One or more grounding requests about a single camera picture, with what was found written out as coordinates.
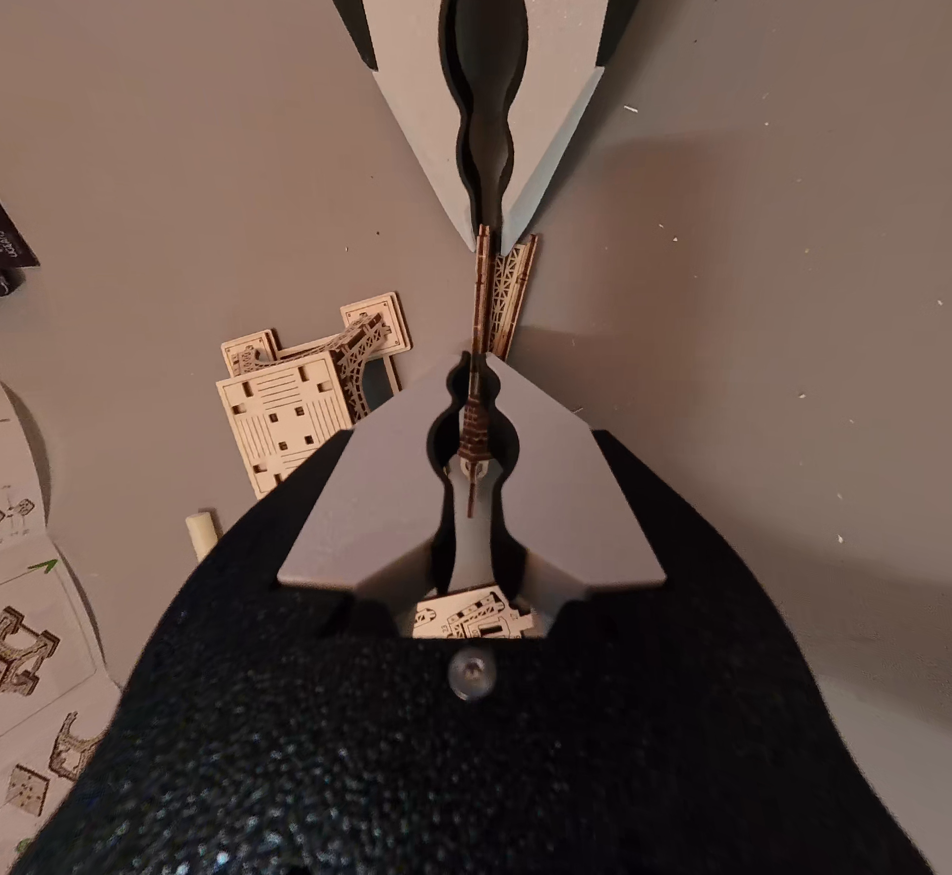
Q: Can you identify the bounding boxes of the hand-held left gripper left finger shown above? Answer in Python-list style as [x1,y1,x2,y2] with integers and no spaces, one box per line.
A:
[277,350,475,604]

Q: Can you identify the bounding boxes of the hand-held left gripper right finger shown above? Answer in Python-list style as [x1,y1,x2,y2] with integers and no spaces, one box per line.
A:
[476,353,668,636]

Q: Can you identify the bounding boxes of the grey desk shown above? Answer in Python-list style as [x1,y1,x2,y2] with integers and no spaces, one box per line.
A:
[0,0,952,875]

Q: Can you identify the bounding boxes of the dark purple model kit box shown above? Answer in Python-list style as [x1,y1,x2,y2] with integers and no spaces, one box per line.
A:
[0,201,42,299]

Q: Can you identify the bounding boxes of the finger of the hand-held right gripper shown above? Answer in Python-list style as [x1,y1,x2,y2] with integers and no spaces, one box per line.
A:
[497,0,624,257]
[344,0,484,253]

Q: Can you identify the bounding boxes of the wooden tower base model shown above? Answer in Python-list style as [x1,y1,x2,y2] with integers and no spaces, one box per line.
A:
[216,292,412,501]

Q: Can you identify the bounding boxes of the small pale wax stick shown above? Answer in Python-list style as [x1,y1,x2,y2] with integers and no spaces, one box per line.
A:
[184,510,223,562]

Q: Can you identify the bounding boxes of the assembly diagram instruction sheet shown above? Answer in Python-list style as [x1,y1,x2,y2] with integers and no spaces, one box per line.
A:
[0,380,123,854]

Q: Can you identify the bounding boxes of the wooden tower spire assembly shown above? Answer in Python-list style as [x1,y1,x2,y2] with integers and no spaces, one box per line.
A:
[455,224,495,520]

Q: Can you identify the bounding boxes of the wooden part sheet long slots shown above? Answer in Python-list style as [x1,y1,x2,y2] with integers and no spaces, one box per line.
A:
[411,586,538,640]

